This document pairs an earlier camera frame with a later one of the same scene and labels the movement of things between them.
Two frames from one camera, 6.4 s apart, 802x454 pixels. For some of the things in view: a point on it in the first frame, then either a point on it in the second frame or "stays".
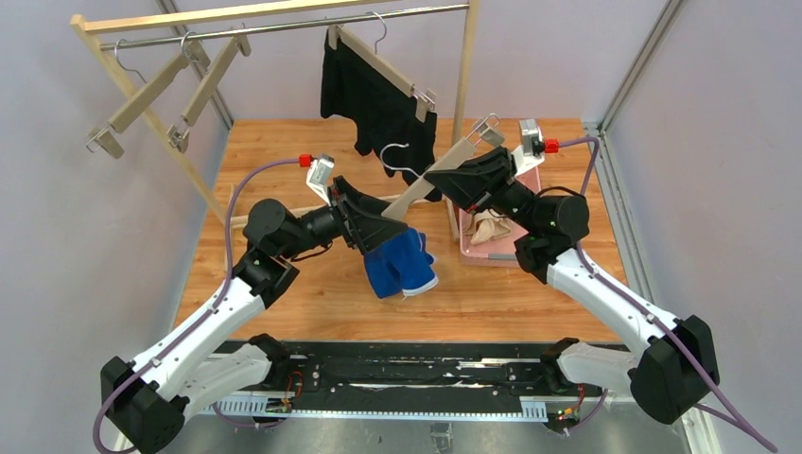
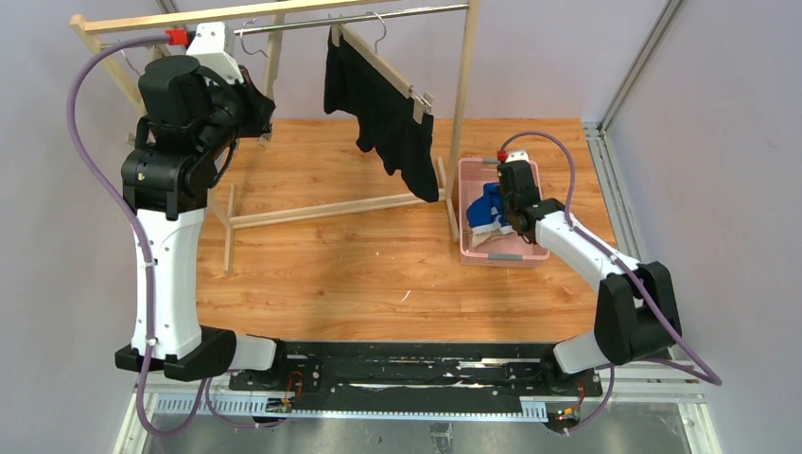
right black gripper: [494, 182] -> [514, 190]
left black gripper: [350, 218] -> [252, 107]
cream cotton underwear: [490, 225] stays
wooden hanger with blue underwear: [488, 130] -> [254, 110]
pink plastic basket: [500, 252] stays
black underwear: [383, 113] stays
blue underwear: [402, 266] -> [486, 214]
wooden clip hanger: [107, 137] -> [140, 57]
